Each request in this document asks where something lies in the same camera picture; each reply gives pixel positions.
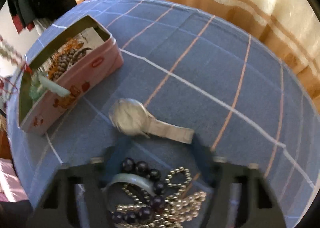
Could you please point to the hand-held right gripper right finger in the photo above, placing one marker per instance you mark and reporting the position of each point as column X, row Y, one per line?
column 201, row 155

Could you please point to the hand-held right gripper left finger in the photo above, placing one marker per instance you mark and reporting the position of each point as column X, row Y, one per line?
column 115, row 159

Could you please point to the white jade bangle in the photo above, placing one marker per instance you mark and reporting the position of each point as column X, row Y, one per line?
column 135, row 179

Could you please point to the silver wristwatch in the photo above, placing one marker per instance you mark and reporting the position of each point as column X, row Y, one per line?
column 130, row 115

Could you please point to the pink tin box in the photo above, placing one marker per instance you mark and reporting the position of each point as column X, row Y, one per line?
column 82, row 80

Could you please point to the green jade bangle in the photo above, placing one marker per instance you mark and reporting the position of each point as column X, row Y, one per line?
column 55, row 87

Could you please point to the blue checked tablecloth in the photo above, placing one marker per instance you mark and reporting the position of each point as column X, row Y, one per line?
column 212, row 63

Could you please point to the pink cloth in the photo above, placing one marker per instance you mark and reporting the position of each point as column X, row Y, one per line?
column 11, row 180

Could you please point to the printed paper leaflet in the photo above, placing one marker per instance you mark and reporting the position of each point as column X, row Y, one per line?
column 90, row 39

